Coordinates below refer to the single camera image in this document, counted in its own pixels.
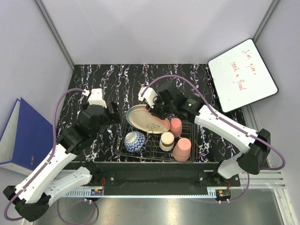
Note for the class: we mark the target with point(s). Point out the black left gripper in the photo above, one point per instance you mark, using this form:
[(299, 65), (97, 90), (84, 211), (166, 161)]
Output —
[(114, 117)]

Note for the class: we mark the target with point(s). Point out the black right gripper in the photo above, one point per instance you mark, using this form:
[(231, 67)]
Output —
[(154, 110)]

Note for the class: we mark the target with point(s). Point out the blue and cream plate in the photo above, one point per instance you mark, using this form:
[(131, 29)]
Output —
[(137, 116)]

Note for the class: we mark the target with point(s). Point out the pink and cream plate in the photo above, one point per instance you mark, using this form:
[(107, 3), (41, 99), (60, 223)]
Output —
[(154, 125)]

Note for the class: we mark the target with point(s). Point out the pink cup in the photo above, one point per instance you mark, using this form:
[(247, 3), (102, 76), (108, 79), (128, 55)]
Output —
[(175, 127), (181, 151)]

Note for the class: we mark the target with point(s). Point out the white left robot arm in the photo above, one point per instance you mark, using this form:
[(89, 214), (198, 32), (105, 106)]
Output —
[(33, 196)]

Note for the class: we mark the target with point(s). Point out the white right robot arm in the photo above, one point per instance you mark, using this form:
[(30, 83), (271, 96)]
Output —
[(253, 146)]

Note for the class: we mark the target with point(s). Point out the blue patterned bowl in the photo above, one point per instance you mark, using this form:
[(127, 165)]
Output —
[(134, 141)]

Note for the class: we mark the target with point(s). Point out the cream and brown cup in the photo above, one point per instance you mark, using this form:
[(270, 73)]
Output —
[(166, 142)]

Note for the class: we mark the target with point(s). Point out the whiteboard with red writing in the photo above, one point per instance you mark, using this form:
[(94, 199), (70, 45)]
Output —
[(241, 76)]

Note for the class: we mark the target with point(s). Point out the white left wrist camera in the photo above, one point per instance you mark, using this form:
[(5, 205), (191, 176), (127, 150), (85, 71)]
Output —
[(96, 97)]

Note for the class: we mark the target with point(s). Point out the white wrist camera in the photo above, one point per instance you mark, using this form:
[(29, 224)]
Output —
[(96, 97), (147, 94)]

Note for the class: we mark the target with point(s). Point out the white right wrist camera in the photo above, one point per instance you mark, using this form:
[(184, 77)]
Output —
[(147, 94)]

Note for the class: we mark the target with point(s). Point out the black wire dish rack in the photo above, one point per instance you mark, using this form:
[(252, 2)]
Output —
[(150, 151)]

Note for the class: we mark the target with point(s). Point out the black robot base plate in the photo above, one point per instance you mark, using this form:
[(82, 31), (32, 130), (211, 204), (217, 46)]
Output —
[(159, 179)]

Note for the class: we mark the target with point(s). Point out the blue ring binder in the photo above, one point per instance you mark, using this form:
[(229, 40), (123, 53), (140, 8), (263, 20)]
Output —
[(26, 139)]

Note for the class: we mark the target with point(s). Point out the aluminium frame rail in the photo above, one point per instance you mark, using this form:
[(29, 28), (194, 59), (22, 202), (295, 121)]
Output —
[(50, 24)]

